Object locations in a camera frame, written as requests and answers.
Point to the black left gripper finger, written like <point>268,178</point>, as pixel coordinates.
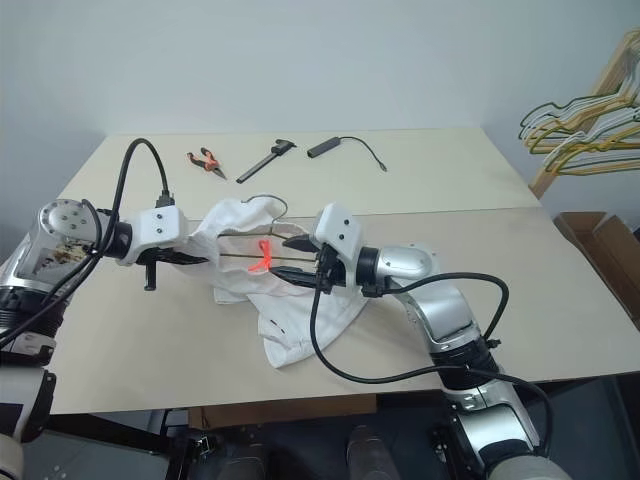
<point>190,259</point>

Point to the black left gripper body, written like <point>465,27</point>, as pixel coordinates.
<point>151,272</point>

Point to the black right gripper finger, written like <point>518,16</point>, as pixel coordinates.
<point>297,277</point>
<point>301,244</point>

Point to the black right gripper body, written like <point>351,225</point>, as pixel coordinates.
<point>331,270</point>

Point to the white shirt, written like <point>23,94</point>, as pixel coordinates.
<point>300,330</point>

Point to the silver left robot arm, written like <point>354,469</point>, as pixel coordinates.
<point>60,220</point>

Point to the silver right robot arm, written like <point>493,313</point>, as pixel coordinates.
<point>450,310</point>

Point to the wooden hanger rack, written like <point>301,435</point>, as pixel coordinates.
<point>545,182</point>

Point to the black digital caliper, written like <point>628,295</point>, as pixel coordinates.
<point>260,167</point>

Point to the brown panel under table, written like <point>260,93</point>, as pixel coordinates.
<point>280,412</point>

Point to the brown cardboard box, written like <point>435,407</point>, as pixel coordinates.
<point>595,245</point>

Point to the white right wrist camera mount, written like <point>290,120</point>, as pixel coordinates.
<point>340,225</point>

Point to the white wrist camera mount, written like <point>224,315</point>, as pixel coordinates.
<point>340,225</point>
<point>160,225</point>

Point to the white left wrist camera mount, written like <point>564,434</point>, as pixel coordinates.
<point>160,225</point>

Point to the black table frame bar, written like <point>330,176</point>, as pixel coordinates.
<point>110,432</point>

